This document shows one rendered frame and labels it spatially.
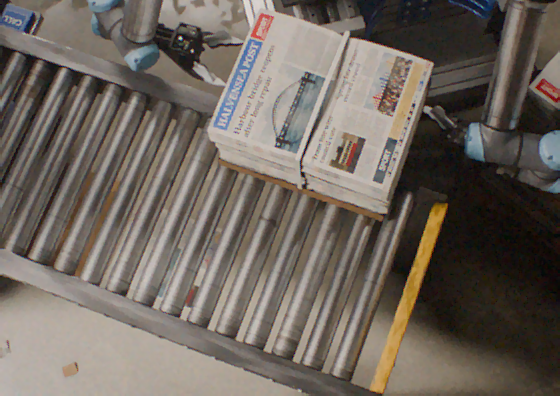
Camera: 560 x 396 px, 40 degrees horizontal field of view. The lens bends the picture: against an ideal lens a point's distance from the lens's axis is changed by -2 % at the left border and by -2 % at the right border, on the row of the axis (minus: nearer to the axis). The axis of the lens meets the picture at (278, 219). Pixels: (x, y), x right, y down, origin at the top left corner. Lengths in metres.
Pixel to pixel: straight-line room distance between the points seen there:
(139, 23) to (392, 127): 0.57
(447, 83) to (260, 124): 1.05
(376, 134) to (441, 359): 1.12
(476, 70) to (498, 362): 0.90
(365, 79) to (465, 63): 0.98
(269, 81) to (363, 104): 0.19
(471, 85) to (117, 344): 1.37
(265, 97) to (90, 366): 1.29
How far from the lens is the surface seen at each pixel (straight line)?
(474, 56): 2.54
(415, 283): 1.65
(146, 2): 1.63
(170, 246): 1.71
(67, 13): 2.96
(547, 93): 1.83
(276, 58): 1.57
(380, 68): 1.56
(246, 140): 1.51
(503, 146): 1.64
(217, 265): 1.68
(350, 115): 1.52
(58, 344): 2.58
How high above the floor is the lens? 2.43
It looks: 75 degrees down
